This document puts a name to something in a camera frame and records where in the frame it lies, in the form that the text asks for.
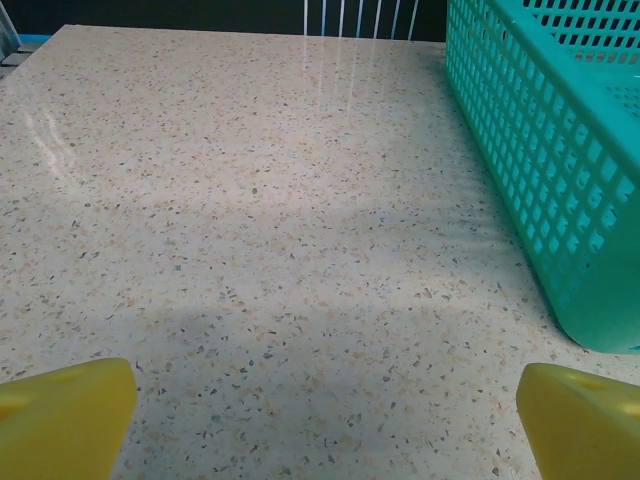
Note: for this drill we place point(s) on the aluminium frame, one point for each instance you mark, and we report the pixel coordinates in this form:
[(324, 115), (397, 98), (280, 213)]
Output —
[(11, 56)]

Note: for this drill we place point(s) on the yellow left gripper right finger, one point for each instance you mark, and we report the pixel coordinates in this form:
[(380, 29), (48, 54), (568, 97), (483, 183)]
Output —
[(585, 430)]

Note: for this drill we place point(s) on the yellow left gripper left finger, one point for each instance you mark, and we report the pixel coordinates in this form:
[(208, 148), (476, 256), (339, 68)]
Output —
[(60, 425)]

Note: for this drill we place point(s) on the teal plastic mesh basket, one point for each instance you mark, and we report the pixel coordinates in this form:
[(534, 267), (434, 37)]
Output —
[(525, 125)]

